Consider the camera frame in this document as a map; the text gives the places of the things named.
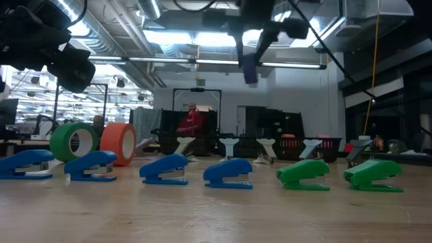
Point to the dark grey staple remover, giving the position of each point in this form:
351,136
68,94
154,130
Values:
359,146

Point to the black monitor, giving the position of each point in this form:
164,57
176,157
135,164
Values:
8,111

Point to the grey fabric cover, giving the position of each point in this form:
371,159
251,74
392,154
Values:
145,123

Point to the black camera stand frame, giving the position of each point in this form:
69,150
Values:
182,89

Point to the red tape roll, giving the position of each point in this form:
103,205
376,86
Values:
288,135

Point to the grey green staple remover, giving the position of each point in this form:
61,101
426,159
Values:
184,141
266,143

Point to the silver ventilation duct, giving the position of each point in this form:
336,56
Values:
150,8

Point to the blue mini stapler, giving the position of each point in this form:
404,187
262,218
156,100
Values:
91,158
229,167
23,157
165,162

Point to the purple staple remover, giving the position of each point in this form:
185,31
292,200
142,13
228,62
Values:
145,144

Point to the green mini stapler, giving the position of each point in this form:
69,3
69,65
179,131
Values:
371,168
303,168

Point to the green tape roll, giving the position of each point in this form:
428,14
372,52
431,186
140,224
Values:
59,141

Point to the ceiling tube light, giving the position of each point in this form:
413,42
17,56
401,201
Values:
152,60
216,62
293,65

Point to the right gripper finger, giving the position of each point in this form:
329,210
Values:
217,20
293,28

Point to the light blue staple remover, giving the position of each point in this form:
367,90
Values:
229,143
310,145

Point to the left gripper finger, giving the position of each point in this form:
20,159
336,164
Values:
74,71

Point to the person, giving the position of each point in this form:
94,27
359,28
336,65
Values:
192,125
98,119

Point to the black plastic mesh basket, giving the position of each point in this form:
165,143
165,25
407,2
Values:
167,146
248,148
335,156

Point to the black storage rack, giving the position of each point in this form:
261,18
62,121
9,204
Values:
270,121

